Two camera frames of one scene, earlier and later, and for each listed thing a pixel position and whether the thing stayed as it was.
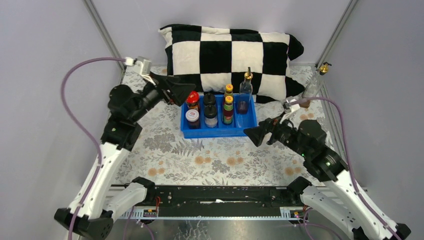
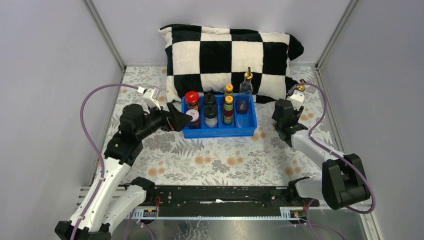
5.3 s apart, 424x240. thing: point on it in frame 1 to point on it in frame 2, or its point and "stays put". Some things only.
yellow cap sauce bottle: (228, 115) stays put
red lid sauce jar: (192, 100) stays put
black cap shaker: (209, 99) stays put
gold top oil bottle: (245, 93) stays put
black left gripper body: (150, 93) to (154, 122)
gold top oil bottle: (313, 84) to (301, 87)
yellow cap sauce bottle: (229, 90) stays put
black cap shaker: (210, 116) stays put
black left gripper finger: (178, 89) to (178, 121)
